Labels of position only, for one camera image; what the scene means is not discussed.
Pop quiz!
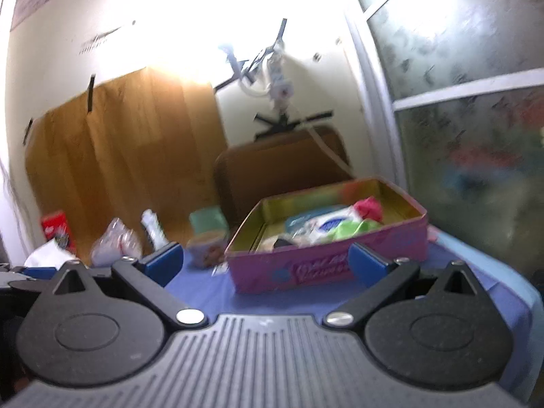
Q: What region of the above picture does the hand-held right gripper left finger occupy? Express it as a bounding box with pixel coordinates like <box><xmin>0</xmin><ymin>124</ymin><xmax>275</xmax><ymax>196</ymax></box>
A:
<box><xmin>40</xmin><ymin>241</ymin><xmax>209</xmax><ymax>328</ymax></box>

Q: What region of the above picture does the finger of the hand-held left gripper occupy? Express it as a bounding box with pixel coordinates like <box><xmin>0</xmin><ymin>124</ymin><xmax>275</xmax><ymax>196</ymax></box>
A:
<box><xmin>6</xmin><ymin>266</ymin><xmax>58</xmax><ymax>293</ymax></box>

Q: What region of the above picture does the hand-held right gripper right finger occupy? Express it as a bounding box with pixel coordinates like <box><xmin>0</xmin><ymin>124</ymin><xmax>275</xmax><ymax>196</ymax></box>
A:
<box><xmin>323</xmin><ymin>242</ymin><xmax>482</xmax><ymax>328</ymax></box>

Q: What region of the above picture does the pink fluffy cloth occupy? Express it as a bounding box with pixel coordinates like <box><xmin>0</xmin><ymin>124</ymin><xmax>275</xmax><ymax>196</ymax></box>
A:
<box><xmin>353</xmin><ymin>198</ymin><xmax>384</xmax><ymax>224</ymax></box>

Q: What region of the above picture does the blue and white packet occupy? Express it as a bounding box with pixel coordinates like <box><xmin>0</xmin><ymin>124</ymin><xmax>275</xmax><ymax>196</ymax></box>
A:
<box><xmin>284</xmin><ymin>206</ymin><xmax>363</xmax><ymax>245</ymax></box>

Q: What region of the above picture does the pink biscuit tin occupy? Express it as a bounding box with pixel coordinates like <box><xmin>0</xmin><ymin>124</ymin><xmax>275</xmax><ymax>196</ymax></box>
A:
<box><xmin>224</xmin><ymin>178</ymin><xmax>429</xmax><ymax>295</ymax></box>

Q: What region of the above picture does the white tissue pack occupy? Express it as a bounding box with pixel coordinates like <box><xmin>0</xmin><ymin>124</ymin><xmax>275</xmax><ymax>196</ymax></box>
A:
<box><xmin>23</xmin><ymin>239</ymin><xmax>78</xmax><ymax>269</ymax></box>

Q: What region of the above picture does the white tube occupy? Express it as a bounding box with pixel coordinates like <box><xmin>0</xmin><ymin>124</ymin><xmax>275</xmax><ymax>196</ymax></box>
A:
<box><xmin>141</xmin><ymin>209</ymin><xmax>169</xmax><ymax>251</ymax></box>

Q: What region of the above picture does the paper cup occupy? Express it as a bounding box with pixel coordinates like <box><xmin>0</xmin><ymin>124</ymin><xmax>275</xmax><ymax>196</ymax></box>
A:
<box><xmin>187</xmin><ymin>229</ymin><xmax>226</xmax><ymax>270</ymax></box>

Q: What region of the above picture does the red box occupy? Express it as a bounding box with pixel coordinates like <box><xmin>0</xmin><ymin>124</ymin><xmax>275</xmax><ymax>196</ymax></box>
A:
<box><xmin>41</xmin><ymin>209</ymin><xmax>78</xmax><ymax>251</ymax></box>

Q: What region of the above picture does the clear plastic bag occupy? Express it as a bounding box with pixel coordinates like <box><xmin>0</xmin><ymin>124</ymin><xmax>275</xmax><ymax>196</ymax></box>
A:
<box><xmin>90</xmin><ymin>218</ymin><xmax>143</xmax><ymax>267</ymax></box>

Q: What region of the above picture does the blue printed blanket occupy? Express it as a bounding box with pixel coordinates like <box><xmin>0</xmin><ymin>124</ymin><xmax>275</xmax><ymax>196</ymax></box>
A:
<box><xmin>164</xmin><ymin>246</ymin><xmax>532</xmax><ymax>392</ymax></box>

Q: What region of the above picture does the wooden board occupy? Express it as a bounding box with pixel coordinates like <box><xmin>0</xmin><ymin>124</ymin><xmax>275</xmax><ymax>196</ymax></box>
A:
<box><xmin>24</xmin><ymin>67</ymin><xmax>231</xmax><ymax>265</ymax></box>

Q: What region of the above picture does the brown chair back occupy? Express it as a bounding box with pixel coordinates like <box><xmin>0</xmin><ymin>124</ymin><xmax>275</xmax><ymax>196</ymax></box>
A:
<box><xmin>214</xmin><ymin>125</ymin><xmax>354</xmax><ymax>231</ymax></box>

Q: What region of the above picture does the black tape cross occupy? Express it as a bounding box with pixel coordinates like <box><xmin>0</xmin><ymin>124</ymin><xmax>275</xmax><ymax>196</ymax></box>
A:
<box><xmin>254</xmin><ymin>110</ymin><xmax>335</xmax><ymax>137</ymax></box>

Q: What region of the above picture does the frosted floral window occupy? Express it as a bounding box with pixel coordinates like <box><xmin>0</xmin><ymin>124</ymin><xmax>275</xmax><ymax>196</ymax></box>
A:
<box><xmin>343</xmin><ymin>0</ymin><xmax>544</xmax><ymax>290</ymax></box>

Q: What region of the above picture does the white power strip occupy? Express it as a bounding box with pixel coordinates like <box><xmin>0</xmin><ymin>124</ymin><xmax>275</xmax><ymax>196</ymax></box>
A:
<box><xmin>266</xmin><ymin>49</ymin><xmax>295</xmax><ymax>103</ymax></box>

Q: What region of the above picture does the white power cable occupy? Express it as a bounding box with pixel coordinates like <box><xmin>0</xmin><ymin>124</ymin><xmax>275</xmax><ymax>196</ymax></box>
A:
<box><xmin>297</xmin><ymin>113</ymin><xmax>354</xmax><ymax>178</ymax></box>

